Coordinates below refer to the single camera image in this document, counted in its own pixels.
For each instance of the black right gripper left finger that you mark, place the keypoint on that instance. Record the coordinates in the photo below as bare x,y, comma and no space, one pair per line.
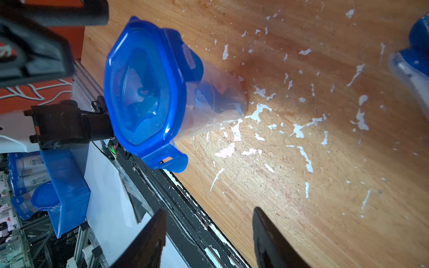
146,250

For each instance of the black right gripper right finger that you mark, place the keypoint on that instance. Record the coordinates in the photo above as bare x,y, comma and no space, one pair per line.
272,250

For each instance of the blue container lid front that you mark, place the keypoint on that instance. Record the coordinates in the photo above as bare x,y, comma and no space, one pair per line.
145,88

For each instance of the blue toothbrush case back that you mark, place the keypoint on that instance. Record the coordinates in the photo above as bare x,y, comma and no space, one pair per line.
411,65

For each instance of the clear plastic container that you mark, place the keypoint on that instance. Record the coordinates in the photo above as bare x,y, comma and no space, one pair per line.
212,102

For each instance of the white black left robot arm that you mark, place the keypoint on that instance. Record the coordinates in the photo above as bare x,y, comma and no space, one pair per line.
37,54

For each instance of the blue plastic storage bin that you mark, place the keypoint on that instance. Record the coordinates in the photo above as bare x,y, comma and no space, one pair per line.
49,181

